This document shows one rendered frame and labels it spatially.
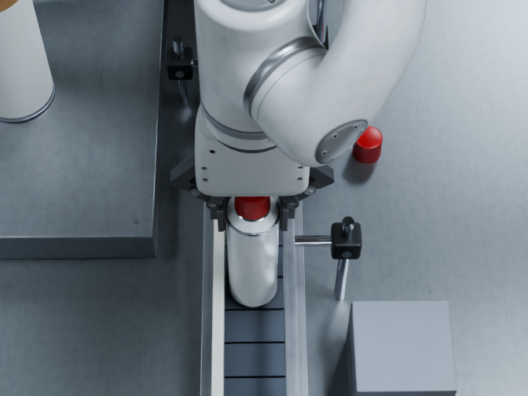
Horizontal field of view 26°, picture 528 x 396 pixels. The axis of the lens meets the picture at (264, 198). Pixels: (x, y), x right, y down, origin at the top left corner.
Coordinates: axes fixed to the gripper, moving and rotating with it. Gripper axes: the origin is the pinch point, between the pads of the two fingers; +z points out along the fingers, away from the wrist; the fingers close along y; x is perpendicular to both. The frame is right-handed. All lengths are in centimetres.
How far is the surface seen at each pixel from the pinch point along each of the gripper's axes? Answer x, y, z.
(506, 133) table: -23.3, -31.0, 21.2
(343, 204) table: -13.4, -10.7, 21.3
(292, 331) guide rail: 8.9, -3.8, 8.2
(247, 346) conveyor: 6.8, 0.6, 16.4
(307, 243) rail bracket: -1.0, -5.6, 8.4
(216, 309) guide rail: 4.2, 3.8, 12.9
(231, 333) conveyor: 5.3, 2.3, 16.4
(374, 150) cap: -19.2, -14.5, 18.7
